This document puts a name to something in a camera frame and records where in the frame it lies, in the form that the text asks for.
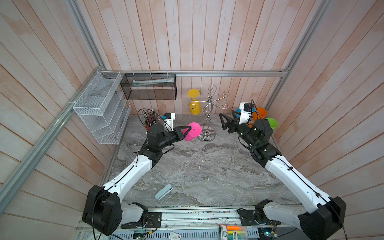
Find chrome wine glass rack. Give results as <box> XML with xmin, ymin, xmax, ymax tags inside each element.
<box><xmin>197</xmin><ymin>85</ymin><xmax>230</xmax><ymax>143</ymax></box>

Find orange wine glass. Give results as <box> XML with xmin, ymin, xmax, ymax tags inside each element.
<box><xmin>249</xmin><ymin>108</ymin><xmax>268</xmax><ymax>127</ymax></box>

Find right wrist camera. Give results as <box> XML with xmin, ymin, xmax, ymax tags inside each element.
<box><xmin>239</xmin><ymin>102</ymin><xmax>255</xmax><ymax>125</ymax></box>

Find pink wine glass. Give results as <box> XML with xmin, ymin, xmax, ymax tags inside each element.
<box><xmin>184</xmin><ymin>122</ymin><xmax>202</xmax><ymax>142</ymax></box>

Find light blue case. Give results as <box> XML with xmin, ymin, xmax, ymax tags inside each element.
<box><xmin>155</xmin><ymin>184</ymin><xmax>173</xmax><ymax>201</ymax></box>

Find blue wine glass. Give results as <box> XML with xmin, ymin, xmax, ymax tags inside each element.
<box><xmin>235</xmin><ymin>109</ymin><xmax>241</xmax><ymax>118</ymax></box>

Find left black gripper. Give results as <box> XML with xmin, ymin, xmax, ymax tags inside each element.
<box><xmin>158</xmin><ymin>125</ymin><xmax>192</xmax><ymax>149</ymax></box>

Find bundle of pencils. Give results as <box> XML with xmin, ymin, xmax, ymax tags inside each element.
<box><xmin>142</xmin><ymin>109</ymin><xmax>160</xmax><ymax>127</ymax></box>

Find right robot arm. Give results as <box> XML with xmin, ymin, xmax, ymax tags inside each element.
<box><xmin>219</xmin><ymin>111</ymin><xmax>346</xmax><ymax>240</ymax></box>

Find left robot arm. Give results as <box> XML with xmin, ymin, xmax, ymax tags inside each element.
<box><xmin>82</xmin><ymin>124</ymin><xmax>192</xmax><ymax>236</ymax></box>

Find highlighter marker box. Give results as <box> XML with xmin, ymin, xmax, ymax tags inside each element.
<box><xmin>219</xmin><ymin>225</ymin><xmax>248</xmax><ymax>240</ymax></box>

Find green wine glass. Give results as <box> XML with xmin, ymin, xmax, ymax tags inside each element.
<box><xmin>266</xmin><ymin>118</ymin><xmax>278</xmax><ymax>130</ymax></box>

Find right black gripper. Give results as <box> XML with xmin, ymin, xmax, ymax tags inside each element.
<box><xmin>220</xmin><ymin>110</ymin><xmax>257</xmax><ymax>151</ymax></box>

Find black mesh wall basket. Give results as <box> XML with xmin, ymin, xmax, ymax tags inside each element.
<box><xmin>120</xmin><ymin>73</ymin><xmax>177</xmax><ymax>101</ymax></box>

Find yellow wine glass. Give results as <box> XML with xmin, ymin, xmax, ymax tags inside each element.
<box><xmin>188</xmin><ymin>89</ymin><xmax>201</xmax><ymax>115</ymax></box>

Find white mesh wall shelf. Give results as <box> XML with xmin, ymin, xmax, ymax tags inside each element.
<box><xmin>73</xmin><ymin>71</ymin><xmax>132</xmax><ymax>145</ymax></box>

